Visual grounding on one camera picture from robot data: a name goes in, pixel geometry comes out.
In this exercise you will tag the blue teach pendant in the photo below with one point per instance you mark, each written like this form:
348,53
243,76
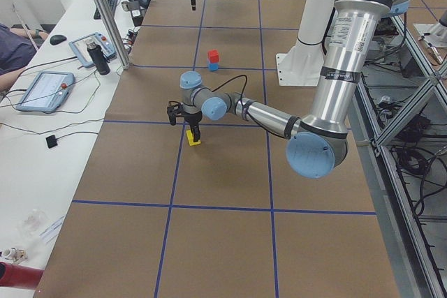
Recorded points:
47,92
81,47

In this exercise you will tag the person in dark shirt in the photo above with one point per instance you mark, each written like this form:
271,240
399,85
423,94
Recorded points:
17,50

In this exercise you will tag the far blue teach pendant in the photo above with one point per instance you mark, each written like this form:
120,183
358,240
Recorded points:
81,47

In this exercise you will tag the red cylinder object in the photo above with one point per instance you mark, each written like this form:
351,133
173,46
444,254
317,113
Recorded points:
17,276

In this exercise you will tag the red wooden block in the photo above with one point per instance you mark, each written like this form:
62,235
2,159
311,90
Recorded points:
213,56

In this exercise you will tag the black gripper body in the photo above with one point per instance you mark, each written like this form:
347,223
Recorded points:
193,118

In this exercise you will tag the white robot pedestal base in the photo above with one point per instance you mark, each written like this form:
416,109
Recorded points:
302,64

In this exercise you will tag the yellow wooden block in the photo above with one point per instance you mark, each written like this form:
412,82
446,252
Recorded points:
190,138

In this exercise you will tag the blue wooden block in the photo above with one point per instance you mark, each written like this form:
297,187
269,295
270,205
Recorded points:
212,66

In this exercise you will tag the near blue teach pendant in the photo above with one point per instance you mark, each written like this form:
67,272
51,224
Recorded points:
47,92

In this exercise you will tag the small black square pad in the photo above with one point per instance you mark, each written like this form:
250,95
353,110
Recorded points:
51,141

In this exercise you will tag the black computer mouse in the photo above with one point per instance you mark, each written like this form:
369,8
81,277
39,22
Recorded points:
57,39

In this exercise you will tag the black water bottle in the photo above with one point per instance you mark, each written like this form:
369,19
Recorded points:
97,56

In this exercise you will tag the aluminium frame post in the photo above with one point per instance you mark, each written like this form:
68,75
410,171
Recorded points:
113,32

